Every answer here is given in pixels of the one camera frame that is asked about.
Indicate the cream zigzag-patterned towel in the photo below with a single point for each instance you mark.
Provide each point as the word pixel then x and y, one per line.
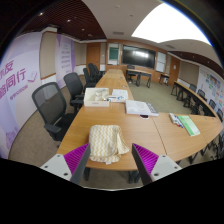
pixel 105 141

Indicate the white open cardboard box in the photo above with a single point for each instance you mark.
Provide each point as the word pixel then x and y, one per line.
pixel 90 102

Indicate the large black wall screen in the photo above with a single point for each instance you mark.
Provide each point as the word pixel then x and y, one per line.
pixel 138 56

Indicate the green booklet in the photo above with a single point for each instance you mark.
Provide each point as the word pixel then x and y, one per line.
pixel 189 126

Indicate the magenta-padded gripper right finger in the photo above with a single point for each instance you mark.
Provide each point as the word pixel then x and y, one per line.
pixel 146 160

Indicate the group of black office chairs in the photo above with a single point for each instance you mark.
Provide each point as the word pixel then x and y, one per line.
pixel 91 71

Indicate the colourful wall posters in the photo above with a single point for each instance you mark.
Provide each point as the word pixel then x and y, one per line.
pixel 213 86

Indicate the dark-legged wooden desk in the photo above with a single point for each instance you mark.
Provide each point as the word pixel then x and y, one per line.
pixel 140 71

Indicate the brown wooden door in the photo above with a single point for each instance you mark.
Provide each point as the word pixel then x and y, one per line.
pixel 175 70
pixel 93 56

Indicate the recessed ceiling spotlights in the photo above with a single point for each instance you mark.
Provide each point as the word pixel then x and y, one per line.
pixel 68 20

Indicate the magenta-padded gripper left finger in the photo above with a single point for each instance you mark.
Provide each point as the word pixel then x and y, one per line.
pixel 77 159

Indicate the black mesh office chair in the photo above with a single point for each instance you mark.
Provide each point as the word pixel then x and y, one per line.
pixel 50 103
pixel 72 83

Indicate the small dark phone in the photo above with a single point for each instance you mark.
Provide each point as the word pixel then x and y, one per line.
pixel 144 116

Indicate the white booklet with colourful edge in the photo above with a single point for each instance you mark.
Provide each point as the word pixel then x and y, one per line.
pixel 175 120

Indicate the thick white book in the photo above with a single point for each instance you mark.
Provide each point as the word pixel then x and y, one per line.
pixel 140 107

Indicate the green and white wall board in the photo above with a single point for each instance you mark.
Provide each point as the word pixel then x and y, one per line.
pixel 113 53

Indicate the large bright ceiling light panel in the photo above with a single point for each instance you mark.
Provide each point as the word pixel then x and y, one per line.
pixel 168 21

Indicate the white printed paper sheets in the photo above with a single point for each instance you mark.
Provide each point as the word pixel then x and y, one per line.
pixel 119 94

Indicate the small dark-legged desk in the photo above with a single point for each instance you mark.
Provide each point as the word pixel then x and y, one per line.
pixel 164 75

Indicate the row of black office chairs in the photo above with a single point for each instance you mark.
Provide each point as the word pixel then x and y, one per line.
pixel 201 93

